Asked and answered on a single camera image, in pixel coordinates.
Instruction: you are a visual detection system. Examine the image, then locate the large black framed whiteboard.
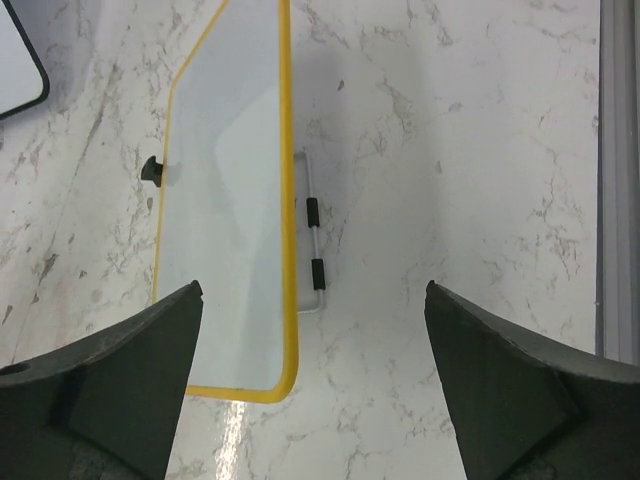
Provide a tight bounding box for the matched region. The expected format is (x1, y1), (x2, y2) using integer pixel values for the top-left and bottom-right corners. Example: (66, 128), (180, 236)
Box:
(0, 0), (50, 119)

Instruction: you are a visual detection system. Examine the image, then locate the aluminium rail frame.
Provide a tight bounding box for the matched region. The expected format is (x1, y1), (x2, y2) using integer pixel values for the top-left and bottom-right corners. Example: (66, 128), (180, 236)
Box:
(596, 1), (639, 365)

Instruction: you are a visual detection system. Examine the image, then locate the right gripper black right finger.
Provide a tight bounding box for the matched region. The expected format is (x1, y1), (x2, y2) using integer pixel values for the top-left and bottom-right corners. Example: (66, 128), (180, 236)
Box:
(424, 282), (639, 479)

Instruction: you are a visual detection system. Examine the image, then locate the small yellow framed whiteboard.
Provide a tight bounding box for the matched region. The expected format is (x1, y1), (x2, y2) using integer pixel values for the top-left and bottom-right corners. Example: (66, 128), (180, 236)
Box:
(142, 1), (305, 403)

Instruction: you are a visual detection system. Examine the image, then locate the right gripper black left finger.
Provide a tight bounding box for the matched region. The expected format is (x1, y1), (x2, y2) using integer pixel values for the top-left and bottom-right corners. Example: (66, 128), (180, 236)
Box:
(1, 281), (203, 479)

